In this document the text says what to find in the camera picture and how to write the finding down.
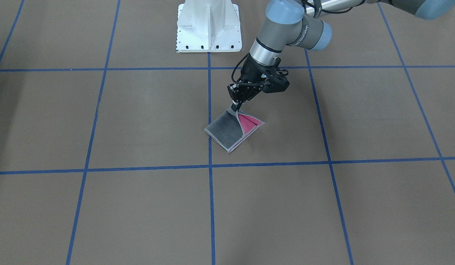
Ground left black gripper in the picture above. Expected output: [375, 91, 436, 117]
[227, 53, 281, 112]

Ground pink and grey towel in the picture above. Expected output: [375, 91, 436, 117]
[205, 107, 264, 153]

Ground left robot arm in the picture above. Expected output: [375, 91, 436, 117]
[227, 0, 364, 113]

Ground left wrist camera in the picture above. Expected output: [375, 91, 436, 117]
[262, 68, 290, 93]

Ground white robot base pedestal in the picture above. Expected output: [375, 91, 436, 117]
[176, 0, 242, 53]

